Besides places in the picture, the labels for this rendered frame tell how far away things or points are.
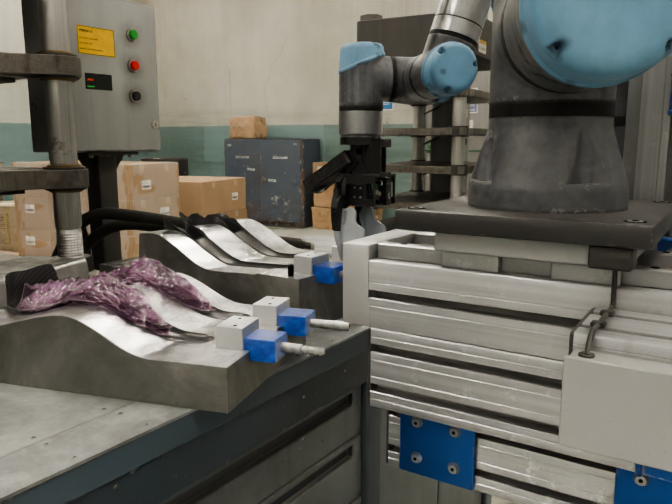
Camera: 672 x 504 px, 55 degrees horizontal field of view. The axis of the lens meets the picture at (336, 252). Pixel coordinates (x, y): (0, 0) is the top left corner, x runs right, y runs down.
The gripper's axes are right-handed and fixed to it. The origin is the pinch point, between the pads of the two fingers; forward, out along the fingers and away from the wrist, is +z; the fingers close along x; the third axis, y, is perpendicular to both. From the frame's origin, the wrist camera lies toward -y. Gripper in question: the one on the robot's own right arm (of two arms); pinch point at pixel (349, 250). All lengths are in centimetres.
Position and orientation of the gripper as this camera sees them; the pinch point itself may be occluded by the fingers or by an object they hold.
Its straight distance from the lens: 114.4
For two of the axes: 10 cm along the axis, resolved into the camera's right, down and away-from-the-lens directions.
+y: 8.3, 1.0, -5.5
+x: 5.6, -1.4, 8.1
